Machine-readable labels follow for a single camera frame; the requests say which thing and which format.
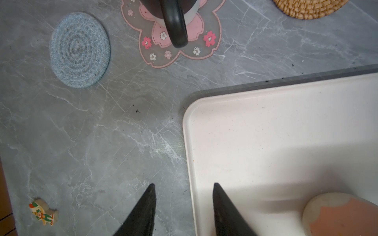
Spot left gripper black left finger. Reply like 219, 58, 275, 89
114, 183, 156, 236

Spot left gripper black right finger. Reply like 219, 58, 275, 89
213, 183, 257, 236

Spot orange pink mug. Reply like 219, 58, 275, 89
302, 192, 378, 236

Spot light blue woven coaster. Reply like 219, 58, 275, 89
49, 12, 111, 89

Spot pink flower coaster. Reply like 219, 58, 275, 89
121, 1, 225, 68

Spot black mug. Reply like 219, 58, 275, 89
141, 0, 200, 48

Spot woven rattan coaster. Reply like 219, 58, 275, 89
273, 0, 348, 20

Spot cream serving tray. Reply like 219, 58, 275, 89
183, 73, 378, 236

